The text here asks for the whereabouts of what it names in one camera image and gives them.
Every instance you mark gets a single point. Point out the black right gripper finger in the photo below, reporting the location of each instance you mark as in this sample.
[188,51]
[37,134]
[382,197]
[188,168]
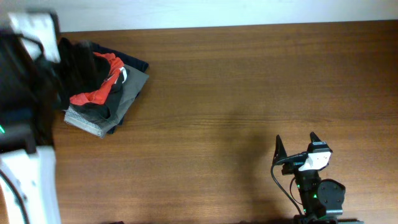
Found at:
[314,138]
[279,153]

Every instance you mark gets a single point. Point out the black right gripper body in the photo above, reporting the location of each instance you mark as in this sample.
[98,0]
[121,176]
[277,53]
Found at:
[292,167]

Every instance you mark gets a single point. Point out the black t-shirt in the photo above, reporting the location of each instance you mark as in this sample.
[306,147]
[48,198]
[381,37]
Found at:
[79,71]

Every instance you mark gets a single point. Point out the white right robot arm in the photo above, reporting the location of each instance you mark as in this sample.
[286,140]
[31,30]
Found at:
[321,200]

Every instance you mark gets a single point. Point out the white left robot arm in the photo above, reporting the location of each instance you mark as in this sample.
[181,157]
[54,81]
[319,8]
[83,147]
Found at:
[29,89]

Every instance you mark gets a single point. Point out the dark navy folded garment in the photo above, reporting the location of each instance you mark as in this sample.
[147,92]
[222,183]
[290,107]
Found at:
[133,60]

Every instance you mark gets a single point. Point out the grey folded garment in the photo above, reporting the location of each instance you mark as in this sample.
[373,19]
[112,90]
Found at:
[74,119]

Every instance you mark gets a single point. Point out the black folded garment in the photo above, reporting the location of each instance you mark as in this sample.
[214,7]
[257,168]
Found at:
[96,113]

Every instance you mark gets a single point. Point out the red folded shirt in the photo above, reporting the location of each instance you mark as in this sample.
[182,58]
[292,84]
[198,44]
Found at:
[112,74]

